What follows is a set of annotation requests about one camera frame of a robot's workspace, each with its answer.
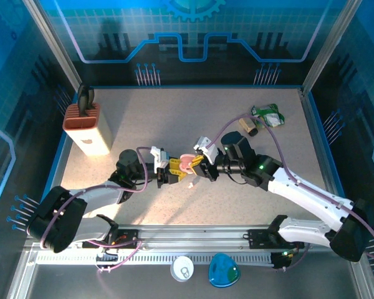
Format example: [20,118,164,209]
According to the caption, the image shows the pink earbud charging case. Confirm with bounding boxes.
[179,153,197,175]

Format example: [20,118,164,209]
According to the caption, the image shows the small tan box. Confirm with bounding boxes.
[238,116,259,137]

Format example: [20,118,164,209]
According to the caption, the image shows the cream knife block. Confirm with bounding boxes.
[62,102,113,156]

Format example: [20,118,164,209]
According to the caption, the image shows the green snack bag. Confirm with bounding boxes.
[250,103,285,129]

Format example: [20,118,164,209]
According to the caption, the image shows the blue green plastic container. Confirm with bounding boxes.
[208,252,241,289]

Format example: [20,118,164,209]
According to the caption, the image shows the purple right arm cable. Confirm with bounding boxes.
[205,114,374,272]

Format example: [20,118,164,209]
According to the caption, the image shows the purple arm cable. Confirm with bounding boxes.
[205,114,374,272]
[26,146,152,277]

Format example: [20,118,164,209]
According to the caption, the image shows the aluminium mounting rail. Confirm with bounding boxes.
[24,224,361,252]

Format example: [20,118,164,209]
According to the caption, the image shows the black handled scissors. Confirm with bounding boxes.
[77,82,96,118]

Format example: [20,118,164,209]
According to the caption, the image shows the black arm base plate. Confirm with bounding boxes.
[247,229,303,250]
[82,228,138,250]

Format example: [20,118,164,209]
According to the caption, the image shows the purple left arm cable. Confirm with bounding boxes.
[26,146,152,277]

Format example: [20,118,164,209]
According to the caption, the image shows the aluminium side rail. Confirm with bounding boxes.
[300,88,350,212]

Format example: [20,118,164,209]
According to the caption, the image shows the white slotted cable duct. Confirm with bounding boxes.
[36,251,274,265]

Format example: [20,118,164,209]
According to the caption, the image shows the black cable connector block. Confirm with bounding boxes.
[271,250,293,270]

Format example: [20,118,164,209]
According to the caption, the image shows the aluminium frame post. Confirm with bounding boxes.
[300,0,365,94]
[22,0,84,94]

